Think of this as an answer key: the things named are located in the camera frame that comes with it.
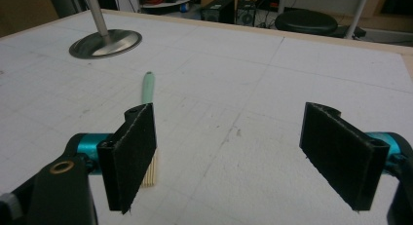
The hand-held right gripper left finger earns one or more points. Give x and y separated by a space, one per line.
130 157

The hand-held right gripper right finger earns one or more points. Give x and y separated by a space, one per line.
341 150

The metal stand with round base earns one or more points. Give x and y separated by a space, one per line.
104 40

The black round stool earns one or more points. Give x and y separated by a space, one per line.
306 22

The white metal pole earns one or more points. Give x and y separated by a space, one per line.
356 14

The round white table with clutter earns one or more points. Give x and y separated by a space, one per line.
165 1

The black computer tower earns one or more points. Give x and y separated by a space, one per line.
218 10

